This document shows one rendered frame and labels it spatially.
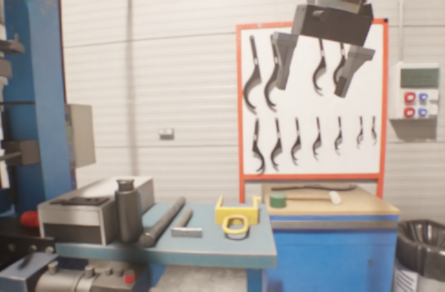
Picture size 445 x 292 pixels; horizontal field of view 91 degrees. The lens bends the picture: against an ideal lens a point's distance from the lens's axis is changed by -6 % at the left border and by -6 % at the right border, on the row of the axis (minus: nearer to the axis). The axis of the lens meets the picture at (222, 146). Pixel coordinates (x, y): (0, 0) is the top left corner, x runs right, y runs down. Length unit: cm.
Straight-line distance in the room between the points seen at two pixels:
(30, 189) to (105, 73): 190
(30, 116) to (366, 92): 260
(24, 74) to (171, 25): 179
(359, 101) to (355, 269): 162
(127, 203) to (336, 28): 71
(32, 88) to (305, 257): 157
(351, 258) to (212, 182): 153
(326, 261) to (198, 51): 214
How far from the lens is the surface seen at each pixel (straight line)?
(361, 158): 270
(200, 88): 251
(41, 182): 124
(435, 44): 316
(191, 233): 82
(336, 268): 160
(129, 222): 82
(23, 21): 130
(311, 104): 250
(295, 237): 144
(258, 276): 99
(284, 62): 47
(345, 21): 49
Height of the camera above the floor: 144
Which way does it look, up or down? 6 degrees down
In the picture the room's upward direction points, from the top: 2 degrees counter-clockwise
